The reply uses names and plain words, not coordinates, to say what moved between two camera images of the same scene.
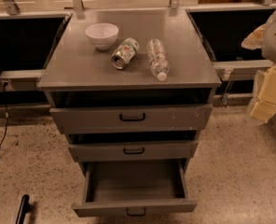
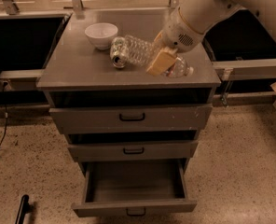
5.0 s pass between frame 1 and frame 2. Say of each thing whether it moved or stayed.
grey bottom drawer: stayed
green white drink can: moved
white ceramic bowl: stayed
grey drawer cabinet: stayed
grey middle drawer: stayed
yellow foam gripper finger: moved
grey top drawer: stayed
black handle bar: stayed
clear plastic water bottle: moved
